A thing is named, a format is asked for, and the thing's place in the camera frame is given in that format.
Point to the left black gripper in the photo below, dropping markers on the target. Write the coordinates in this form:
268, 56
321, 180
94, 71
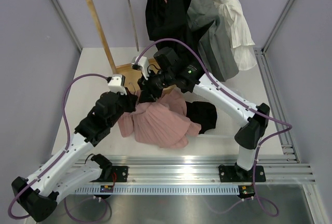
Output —
130, 100

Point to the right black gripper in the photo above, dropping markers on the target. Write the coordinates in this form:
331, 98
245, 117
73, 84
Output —
149, 94

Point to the pink pleated skirt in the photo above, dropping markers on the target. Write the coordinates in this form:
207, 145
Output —
162, 123

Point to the small black skirt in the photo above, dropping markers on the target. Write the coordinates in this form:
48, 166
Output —
202, 113

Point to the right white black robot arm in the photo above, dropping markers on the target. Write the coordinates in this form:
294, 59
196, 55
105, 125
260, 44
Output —
191, 77

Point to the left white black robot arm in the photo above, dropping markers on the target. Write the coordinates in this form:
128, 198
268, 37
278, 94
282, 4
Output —
41, 192

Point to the grey pleated skirt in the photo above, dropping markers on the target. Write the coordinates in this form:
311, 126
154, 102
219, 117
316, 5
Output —
213, 43

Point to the large black skirt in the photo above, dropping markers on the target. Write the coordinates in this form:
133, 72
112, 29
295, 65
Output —
168, 19

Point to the white ruffled skirt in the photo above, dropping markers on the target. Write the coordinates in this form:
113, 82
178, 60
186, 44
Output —
238, 31

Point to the white perforated plastic basket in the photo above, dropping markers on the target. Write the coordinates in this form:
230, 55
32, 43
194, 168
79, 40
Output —
225, 127

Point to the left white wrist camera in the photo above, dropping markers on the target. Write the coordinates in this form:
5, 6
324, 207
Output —
116, 84

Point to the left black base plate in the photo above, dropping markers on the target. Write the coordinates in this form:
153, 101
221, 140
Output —
119, 174

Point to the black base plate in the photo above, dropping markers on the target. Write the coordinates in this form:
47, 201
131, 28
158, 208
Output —
235, 174
119, 174

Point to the aluminium mounting rail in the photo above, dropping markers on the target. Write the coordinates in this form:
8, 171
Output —
203, 170

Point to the white slotted cable duct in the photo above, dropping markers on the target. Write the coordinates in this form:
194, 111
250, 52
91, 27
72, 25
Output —
158, 190

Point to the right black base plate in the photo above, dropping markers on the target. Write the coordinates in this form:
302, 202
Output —
235, 174

